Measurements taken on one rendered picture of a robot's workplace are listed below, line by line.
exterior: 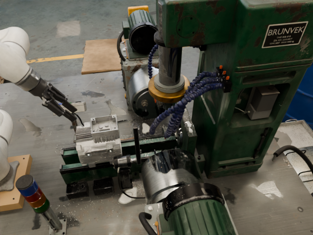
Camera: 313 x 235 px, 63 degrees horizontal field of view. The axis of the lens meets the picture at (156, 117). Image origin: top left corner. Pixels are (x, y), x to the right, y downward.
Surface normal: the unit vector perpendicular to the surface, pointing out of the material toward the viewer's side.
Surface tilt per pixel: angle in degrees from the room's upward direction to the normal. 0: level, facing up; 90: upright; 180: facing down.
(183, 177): 10
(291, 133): 0
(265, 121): 3
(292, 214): 0
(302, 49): 90
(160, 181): 28
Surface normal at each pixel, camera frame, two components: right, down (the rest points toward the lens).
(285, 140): 0.12, -0.63
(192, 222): -0.39, -0.60
